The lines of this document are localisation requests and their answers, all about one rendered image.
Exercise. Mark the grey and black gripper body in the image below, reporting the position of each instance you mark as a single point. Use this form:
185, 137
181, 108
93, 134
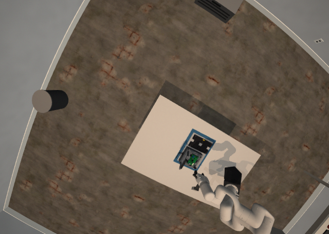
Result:
201, 178

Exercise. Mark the green circuit board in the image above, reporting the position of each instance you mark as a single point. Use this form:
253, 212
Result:
192, 160

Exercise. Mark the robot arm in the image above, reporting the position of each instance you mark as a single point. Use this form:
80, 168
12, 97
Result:
258, 220

